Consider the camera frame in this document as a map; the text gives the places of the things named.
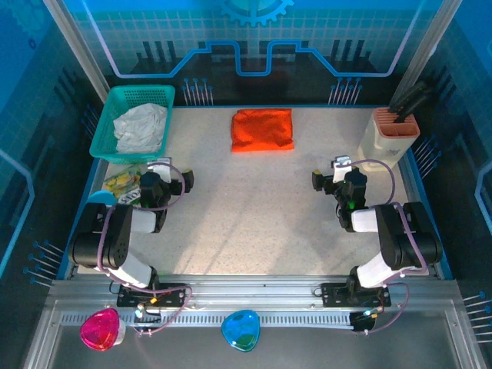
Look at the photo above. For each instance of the orange t-shirt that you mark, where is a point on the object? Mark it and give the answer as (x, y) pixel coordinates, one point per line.
(263, 130)

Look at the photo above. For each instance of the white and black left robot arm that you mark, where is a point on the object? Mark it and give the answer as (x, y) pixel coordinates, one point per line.
(115, 238)

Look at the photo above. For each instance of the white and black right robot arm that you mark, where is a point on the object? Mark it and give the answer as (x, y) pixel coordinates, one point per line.
(399, 238)

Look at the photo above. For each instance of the yellow green snack packet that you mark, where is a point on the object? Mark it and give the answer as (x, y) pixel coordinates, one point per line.
(123, 182)

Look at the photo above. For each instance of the beige knife block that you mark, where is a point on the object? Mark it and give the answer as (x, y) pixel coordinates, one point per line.
(378, 146)

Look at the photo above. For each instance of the blue plastic goblet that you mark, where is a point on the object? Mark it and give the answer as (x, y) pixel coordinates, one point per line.
(102, 197)

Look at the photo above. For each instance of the white t-shirt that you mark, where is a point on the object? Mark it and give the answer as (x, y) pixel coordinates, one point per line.
(140, 128)

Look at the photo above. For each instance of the teal plastic basket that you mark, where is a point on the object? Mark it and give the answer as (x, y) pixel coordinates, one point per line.
(111, 115)

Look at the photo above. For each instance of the small black controller board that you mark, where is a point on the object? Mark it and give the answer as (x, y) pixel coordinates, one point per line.
(361, 323)
(148, 315)

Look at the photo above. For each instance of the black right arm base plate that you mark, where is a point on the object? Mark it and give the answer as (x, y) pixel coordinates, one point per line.
(332, 294)

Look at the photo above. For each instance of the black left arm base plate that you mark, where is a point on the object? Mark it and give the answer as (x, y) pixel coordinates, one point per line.
(175, 296)

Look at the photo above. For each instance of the aluminium rail frame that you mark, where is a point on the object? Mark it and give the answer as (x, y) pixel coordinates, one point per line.
(265, 292)

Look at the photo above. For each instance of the aluminium frame post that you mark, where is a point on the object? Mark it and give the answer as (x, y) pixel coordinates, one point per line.
(73, 46)
(426, 46)

